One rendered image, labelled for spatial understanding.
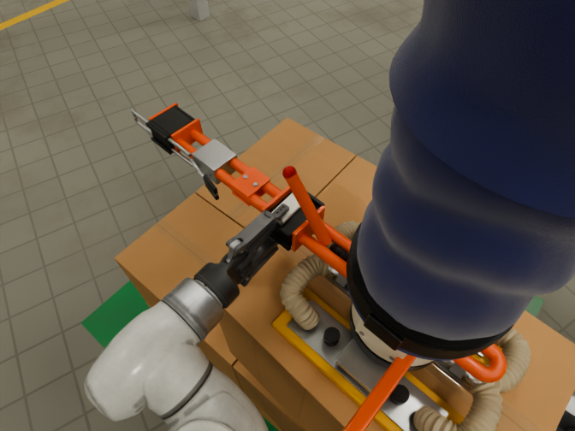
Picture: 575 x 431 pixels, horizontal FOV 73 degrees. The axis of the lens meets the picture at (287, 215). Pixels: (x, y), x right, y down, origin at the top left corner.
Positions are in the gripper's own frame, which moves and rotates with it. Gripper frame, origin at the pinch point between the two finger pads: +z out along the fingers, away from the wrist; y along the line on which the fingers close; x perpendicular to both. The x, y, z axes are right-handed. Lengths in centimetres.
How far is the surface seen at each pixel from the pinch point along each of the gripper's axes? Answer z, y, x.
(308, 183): 54, 65, -33
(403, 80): -8.7, -41.7, 17.8
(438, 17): -8, -46, 19
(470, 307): -9.9, -22.8, 31.0
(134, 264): -15, 65, -58
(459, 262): -11.5, -30.3, 27.7
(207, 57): 145, 119, -201
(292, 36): 212, 119, -168
